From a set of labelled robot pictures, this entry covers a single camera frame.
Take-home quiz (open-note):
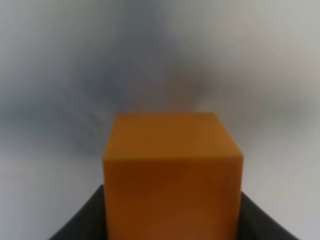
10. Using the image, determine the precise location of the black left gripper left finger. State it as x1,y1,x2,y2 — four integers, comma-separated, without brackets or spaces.
51,185,108,240

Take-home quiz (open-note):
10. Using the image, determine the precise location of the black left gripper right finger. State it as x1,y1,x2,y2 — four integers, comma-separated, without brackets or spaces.
237,192,298,240

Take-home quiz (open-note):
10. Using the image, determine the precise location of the orange block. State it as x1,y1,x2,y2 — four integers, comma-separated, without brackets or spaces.
103,112,244,240

